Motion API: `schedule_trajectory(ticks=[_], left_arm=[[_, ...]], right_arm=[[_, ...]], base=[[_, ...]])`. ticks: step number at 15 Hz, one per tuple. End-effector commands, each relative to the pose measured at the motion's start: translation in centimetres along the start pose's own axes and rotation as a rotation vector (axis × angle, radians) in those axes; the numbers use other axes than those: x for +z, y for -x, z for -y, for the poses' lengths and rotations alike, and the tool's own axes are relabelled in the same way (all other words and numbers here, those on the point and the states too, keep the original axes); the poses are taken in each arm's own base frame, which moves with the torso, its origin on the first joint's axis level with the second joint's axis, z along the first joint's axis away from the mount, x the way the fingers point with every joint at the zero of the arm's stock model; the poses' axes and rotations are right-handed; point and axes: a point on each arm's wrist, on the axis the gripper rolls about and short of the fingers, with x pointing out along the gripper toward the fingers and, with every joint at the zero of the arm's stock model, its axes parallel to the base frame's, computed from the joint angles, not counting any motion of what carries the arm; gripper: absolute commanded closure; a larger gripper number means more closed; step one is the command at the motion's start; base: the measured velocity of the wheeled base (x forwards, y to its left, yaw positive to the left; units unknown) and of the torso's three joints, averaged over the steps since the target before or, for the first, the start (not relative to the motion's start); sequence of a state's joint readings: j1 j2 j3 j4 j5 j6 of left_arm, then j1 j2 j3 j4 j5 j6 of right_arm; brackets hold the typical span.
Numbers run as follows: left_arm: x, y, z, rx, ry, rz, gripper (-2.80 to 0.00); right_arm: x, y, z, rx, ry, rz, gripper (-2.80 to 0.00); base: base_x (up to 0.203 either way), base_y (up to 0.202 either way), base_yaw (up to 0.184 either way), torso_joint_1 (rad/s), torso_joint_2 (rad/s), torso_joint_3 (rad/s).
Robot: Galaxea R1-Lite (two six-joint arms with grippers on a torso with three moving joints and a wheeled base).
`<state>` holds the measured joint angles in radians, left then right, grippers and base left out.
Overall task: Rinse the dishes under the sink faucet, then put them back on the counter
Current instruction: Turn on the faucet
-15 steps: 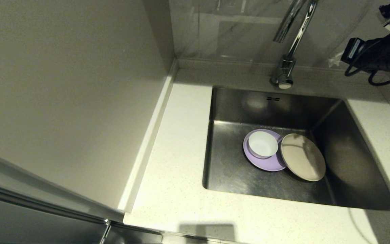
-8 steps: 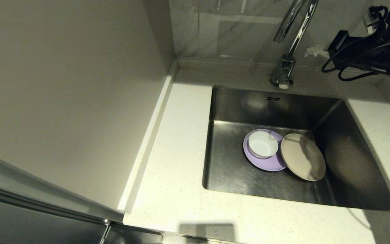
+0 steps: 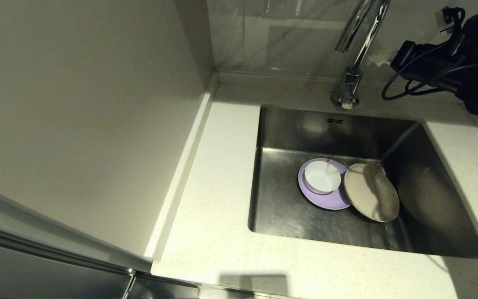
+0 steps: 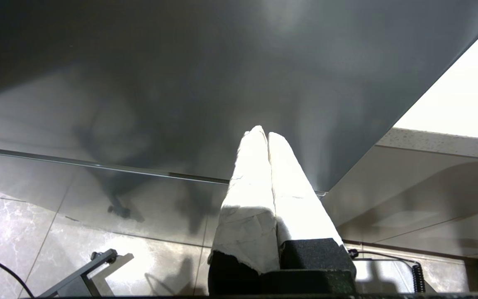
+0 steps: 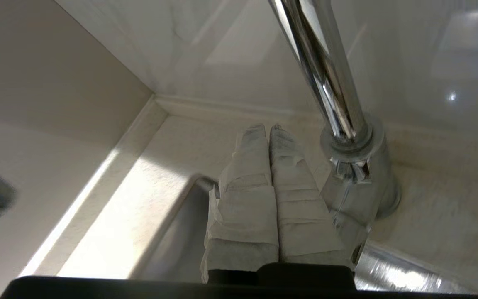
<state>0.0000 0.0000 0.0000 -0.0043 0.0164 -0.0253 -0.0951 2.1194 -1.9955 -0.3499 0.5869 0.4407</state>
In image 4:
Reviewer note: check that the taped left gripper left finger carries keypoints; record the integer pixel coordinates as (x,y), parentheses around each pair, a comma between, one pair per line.
(249,207)

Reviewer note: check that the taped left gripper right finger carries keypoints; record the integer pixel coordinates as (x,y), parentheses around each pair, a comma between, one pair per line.
(297,207)

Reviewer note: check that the grey metal robot base leg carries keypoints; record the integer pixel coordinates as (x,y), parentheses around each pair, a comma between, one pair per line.
(81,280)

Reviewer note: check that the tall grey cabinet panel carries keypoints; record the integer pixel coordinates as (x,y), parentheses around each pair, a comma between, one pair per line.
(139,62)

